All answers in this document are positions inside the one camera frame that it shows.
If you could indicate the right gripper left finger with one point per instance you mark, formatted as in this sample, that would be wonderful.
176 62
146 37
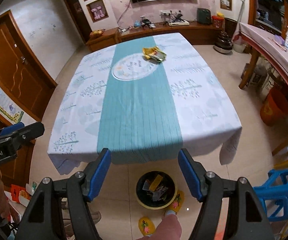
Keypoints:
95 174

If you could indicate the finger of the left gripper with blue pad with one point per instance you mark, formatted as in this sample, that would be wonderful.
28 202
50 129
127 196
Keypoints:
11 129

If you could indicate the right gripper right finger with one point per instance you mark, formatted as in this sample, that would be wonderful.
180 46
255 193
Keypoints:
193 173

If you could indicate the round trash bin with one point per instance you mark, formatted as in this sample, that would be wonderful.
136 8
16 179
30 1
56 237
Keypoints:
155 190

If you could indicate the yellow slipper right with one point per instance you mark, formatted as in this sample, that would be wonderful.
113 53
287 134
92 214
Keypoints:
176 205

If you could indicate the yellow slipper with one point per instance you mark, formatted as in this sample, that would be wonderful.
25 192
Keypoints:
146 226
176 205

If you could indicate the yellow slipper left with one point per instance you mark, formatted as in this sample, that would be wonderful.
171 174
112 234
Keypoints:
146 226

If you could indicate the brown wooden door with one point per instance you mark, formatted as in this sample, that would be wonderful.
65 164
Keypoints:
22 76

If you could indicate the teal white tablecloth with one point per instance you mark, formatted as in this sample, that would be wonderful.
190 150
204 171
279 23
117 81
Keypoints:
142 110

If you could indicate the blue plastic stool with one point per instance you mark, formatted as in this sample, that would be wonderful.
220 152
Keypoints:
273 195

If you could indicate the red bucket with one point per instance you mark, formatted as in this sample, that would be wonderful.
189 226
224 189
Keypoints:
275 107

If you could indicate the yellow green wrapper pile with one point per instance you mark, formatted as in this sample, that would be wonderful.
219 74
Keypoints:
154 53

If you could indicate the black stacked pot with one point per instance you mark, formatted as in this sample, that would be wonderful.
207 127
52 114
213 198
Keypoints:
223 43

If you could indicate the wooden tv cabinet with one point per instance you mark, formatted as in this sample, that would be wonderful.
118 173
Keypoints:
195 33

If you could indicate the side table with cloth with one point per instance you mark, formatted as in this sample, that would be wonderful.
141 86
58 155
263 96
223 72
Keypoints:
265 44

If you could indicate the children's wall poster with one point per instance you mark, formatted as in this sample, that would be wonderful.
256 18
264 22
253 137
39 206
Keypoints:
9 109

